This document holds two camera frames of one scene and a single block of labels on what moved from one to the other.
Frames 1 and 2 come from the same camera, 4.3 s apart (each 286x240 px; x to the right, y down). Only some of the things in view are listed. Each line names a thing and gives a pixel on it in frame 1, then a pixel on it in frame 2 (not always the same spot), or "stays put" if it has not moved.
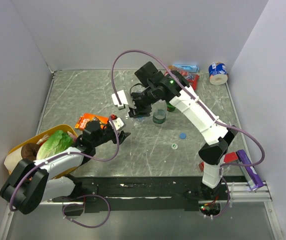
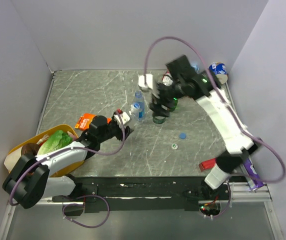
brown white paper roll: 28,151 stays put
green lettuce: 54,143 stays put
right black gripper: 136,111 to 156,106
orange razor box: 85,117 stays put
